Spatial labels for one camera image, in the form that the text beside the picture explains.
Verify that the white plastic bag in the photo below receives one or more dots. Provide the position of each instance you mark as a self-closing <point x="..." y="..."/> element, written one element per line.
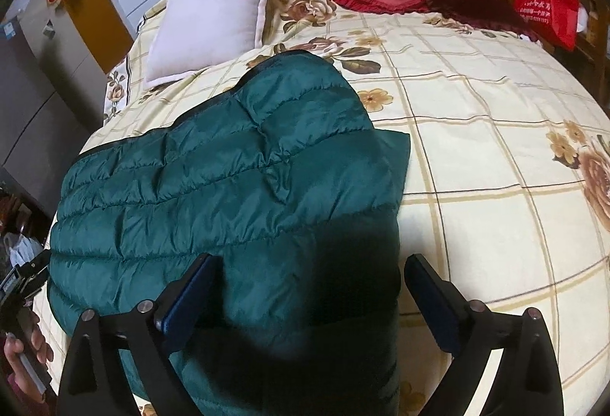
<point x="24" y="249"/>

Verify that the wooden rack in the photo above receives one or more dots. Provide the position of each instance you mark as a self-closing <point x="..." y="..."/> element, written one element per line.
<point x="593" y="35"/>

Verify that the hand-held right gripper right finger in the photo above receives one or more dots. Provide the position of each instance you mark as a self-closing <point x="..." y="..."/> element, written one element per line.
<point x="431" y="301"/>

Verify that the floral checked bed sheet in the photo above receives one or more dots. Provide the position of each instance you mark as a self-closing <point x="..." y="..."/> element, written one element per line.
<point x="476" y="159"/>

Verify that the green down jacket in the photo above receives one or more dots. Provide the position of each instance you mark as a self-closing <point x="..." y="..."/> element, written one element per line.
<point x="214" y="187"/>

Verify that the person's left hand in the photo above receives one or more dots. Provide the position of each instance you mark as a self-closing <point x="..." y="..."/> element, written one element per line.
<point x="35" y="340"/>

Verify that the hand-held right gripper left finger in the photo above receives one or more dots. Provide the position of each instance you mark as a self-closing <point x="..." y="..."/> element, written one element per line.
<point x="188" y="297"/>

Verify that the red shopping bag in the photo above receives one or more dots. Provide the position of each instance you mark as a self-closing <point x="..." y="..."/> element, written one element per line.
<point x="548" y="11"/>

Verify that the grey refrigerator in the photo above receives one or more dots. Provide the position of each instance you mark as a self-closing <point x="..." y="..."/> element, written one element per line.
<point x="43" y="101"/>

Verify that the white pillow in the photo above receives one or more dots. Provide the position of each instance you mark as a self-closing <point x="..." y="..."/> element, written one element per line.
<point x="209" y="20"/>

